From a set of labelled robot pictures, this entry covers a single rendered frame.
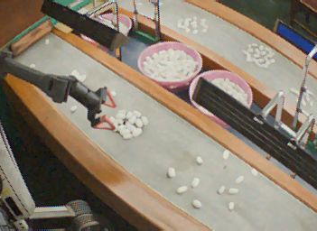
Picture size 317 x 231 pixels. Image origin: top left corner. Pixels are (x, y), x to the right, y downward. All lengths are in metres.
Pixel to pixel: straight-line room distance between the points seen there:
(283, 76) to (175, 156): 0.68
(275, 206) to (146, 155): 0.56
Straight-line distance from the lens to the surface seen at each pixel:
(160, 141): 1.65
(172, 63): 1.93
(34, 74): 1.45
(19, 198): 0.97
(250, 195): 1.51
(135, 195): 1.48
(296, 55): 2.10
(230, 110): 1.28
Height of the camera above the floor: 2.01
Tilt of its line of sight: 47 degrees down
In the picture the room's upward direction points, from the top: 3 degrees counter-clockwise
